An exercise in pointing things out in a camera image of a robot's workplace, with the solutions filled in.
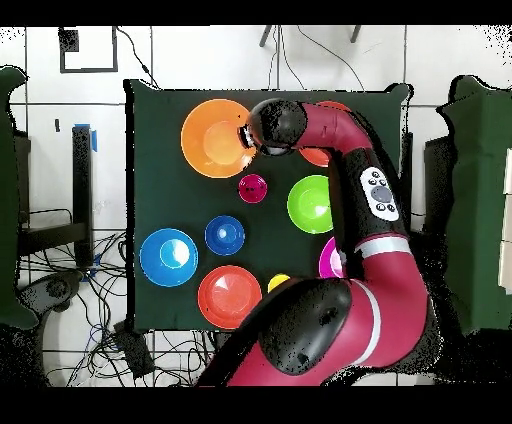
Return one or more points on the large orange bowl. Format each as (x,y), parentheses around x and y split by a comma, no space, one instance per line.
(208,140)

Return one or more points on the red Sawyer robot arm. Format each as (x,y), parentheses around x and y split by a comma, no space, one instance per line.
(392,288)

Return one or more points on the white box stack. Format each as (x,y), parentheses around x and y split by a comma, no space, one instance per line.
(507,260)

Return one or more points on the raspberry red cup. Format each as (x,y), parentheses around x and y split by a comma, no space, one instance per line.
(252,188)

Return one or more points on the red-orange bowl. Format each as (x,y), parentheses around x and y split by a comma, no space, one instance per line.
(228,298)
(316,156)

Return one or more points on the green bowl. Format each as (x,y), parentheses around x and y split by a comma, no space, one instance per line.
(308,204)

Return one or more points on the dark green table cloth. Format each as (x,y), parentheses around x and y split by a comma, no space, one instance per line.
(168,192)

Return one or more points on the grey tripod leg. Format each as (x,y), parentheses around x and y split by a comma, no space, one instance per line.
(266,36)
(355,34)

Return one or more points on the small dark blue bowl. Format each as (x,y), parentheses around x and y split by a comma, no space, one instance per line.
(224,235)

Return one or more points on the light blue bowl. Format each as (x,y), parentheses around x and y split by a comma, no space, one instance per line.
(168,257)

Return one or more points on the yellow cup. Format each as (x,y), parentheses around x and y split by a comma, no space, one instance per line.
(276,282)

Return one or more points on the large pink bowl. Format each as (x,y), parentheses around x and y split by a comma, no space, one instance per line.
(330,260)

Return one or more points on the blue tape strip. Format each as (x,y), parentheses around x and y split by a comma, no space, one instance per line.
(94,140)

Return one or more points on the black metal stand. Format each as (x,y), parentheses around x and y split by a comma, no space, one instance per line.
(82,192)

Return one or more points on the green clothed side table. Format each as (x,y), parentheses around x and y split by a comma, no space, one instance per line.
(8,200)
(476,200)

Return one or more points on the black power brick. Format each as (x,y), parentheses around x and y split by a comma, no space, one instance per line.
(134,352)

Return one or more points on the black square floor frame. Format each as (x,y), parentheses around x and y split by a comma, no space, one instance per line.
(115,48)

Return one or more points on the black pedestal foot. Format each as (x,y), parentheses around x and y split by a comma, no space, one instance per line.
(56,288)

